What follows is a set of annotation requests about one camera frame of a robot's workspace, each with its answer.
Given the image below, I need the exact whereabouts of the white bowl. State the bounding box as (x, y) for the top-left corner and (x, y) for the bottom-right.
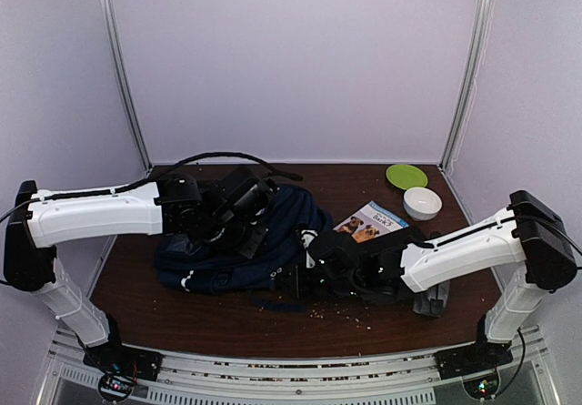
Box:
(403, 187), (443, 221)

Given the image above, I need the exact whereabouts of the aluminium frame post right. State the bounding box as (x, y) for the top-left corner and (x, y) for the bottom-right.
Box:
(440, 0), (494, 173)

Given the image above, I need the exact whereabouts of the grey pencil case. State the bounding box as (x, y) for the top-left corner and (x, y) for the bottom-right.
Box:
(413, 280), (450, 318)

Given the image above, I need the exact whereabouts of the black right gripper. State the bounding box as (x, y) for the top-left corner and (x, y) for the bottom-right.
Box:
(277, 263), (362, 300)

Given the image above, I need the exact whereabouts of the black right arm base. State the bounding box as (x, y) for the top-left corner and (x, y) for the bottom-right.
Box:
(434, 317), (513, 380)

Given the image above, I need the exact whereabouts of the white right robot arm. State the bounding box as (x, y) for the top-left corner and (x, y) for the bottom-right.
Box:
(290, 190), (579, 370)

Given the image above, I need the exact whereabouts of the aluminium front rail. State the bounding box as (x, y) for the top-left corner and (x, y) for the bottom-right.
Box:
(35, 327), (560, 405)

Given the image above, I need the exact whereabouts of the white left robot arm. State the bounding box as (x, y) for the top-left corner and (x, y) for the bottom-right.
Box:
(1, 151), (302, 372)

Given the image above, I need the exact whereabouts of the aluminium frame post left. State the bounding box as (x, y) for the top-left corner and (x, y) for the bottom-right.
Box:
(99, 0), (153, 172)

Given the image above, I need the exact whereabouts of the green plate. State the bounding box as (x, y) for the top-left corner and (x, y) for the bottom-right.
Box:
(386, 164), (428, 190)

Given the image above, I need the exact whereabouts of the dog picture book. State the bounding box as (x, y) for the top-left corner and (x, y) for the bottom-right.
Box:
(334, 201), (408, 243)

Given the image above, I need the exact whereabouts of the aluminium frame post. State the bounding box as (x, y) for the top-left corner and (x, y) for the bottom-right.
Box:
(99, 0), (153, 172)
(440, 0), (494, 173)

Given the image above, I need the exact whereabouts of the navy blue backpack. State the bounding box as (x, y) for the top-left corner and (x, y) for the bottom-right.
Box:
(153, 185), (333, 295)

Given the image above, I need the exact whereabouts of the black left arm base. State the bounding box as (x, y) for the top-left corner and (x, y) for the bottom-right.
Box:
(77, 314), (163, 381)

